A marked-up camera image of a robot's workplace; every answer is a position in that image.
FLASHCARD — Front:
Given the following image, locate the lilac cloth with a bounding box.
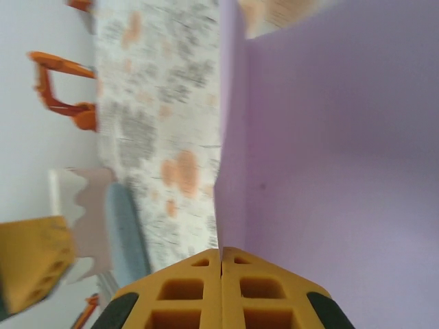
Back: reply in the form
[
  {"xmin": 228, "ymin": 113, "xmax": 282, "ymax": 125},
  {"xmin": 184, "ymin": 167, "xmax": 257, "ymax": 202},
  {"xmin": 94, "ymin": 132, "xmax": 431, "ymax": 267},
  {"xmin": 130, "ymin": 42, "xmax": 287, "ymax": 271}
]
[{"xmin": 213, "ymin": 0, "xmax": 439, "ymax": 329}]

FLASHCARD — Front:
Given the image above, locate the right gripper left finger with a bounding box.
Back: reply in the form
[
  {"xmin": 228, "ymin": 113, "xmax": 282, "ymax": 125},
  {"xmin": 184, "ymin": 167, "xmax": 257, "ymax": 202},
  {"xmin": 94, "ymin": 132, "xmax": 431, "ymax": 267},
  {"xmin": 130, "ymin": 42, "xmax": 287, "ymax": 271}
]
[{"xmin": 97, "ymin": 249, "xmax": 221, "ymax": 329}]

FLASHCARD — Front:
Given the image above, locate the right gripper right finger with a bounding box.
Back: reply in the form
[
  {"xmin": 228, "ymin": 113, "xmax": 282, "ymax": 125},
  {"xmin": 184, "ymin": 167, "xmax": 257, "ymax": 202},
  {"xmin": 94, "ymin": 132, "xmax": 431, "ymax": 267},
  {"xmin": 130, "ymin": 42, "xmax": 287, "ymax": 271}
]
[{"xmin": 222, "ymin": 247, "xmax": 354, "ymax": 329}]

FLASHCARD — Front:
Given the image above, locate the blue-grey fabric roll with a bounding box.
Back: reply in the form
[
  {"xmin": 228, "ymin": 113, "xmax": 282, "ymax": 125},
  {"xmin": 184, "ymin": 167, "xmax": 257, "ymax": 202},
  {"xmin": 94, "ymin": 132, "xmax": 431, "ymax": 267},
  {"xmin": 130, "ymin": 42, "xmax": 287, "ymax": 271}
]
[{"xmin": 104, "ymin": 183, "xmax": 152, "ymax": 292}]

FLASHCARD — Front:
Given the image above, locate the floral tablecloth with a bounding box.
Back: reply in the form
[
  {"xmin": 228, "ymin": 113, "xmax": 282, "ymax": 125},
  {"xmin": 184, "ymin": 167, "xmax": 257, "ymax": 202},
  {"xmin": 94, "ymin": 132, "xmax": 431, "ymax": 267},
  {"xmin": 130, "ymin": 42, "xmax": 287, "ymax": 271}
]
[{"xmin": 91, "ymin": 0, "xmax": 332, "ymax": 278}]

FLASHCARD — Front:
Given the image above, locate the blue orange robot sticker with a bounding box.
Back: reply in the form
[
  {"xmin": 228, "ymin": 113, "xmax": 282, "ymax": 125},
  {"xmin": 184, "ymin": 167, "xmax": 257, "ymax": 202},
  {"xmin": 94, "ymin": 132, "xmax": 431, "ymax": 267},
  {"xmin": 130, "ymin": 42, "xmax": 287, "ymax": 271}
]
[{"xmin": 67, "ymin": 0, "xmax": 95, "ymax": 13}]

